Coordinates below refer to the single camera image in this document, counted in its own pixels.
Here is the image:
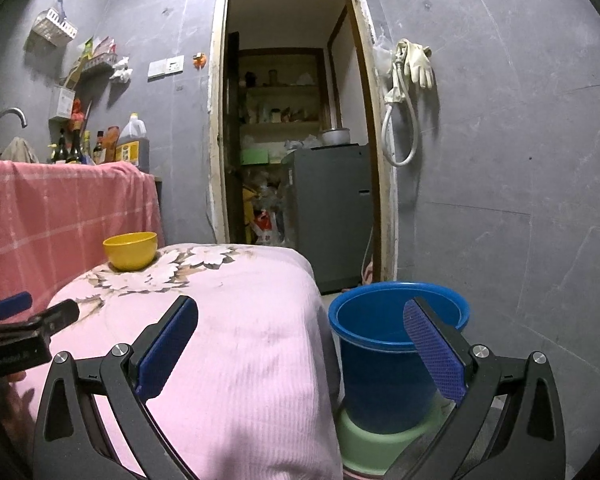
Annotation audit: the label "wooden door frame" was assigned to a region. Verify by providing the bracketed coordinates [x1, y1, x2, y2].
[207, 0, 398, 283]

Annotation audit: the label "pink plaid cloth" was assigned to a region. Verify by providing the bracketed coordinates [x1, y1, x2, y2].
[0, 160, 163, 306]

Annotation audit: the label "pink floral tablecloth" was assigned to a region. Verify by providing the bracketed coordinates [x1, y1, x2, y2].
[7, 243, 343, 480]

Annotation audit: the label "red white plastic bag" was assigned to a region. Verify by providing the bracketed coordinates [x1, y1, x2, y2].
[250, 210, 286, 246]

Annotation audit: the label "person's left hand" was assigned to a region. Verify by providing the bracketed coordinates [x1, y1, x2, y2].
[2, 369, 41, 426]

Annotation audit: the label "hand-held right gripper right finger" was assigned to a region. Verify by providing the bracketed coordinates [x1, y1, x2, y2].
[402, 297, 567, 480]

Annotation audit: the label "metal faucet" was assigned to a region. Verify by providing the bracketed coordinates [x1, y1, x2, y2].
[0, 107, 28, 147]

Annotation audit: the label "grey cabinet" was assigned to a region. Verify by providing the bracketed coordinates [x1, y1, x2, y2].
[281, 143, 376, 295]

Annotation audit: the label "grey rag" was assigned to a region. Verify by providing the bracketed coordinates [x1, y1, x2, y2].
[0, 136, 41, 163]

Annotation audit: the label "white hose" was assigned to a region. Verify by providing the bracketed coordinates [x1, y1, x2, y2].
[381, 40, 421, 167]

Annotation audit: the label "yellow bowl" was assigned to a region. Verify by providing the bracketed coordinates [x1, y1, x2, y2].
[103, 231, 159, 272]

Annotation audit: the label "orange snack packet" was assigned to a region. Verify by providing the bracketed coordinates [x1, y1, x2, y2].
[105, 126, 121, 162]

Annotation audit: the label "cream rubber gloves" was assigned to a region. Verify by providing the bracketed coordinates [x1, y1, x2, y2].
[405, 40, 434, 90]

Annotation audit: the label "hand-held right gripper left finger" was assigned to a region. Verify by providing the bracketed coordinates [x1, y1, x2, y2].
[31, 295, 201, 480]

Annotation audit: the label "metal pot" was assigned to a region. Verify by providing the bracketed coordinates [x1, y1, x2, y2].
[320, 127, 351, 147]

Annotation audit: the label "blue plastic bucket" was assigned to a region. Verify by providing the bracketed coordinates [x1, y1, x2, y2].
[328, 281, 471, 436]

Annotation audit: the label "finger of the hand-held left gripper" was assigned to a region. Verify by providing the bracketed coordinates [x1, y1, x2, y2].
[0, 299, 81, 334]
[0, 291, 33, 321]

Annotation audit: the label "red sauce bottle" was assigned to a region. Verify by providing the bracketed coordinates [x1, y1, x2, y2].
[69, 99, 86, 133]

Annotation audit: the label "white wall rack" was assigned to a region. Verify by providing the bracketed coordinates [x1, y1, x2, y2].
[62, 55, 118, 81]

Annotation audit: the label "wooden storage shelf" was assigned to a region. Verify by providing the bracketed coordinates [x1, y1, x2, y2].
[237, 49, 331, 166]

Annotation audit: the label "white wall basket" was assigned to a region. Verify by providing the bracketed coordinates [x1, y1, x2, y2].
[30, 9, 77, 47]

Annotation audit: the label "large cooking oil bottle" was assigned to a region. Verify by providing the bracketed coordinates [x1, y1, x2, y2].
[115, 113, 151, 168]

